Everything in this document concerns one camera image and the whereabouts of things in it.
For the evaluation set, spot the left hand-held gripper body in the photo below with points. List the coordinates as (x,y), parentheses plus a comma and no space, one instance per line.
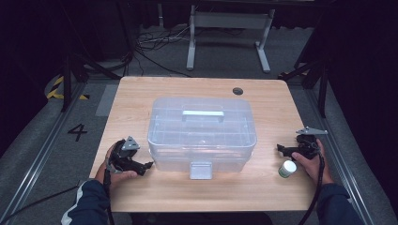
(123,156)

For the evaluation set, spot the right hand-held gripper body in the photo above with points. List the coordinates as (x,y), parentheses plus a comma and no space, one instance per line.
(308,145)

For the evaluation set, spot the white medicine bottle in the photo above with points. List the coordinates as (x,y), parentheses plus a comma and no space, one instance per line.
(287,168)

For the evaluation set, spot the clear plastic storage box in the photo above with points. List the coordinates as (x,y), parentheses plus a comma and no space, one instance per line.
(203,137)

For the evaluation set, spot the person's right hand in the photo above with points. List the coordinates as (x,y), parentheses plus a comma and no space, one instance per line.
(316,168)

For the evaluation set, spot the person's left hand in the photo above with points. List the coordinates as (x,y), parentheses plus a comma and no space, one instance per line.
(111,178)

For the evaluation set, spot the black metal stand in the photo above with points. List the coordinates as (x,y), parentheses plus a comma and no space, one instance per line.
(322,90)
(67,81)

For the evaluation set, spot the black table grommet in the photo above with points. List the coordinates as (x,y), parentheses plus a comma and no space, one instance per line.
(237,91)

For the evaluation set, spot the aluminium floor rail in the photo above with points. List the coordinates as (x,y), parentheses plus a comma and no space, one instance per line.
(40,159)
(338,146)

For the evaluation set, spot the grey metal desk frame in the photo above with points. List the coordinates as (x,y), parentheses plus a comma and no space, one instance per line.
(230,21)

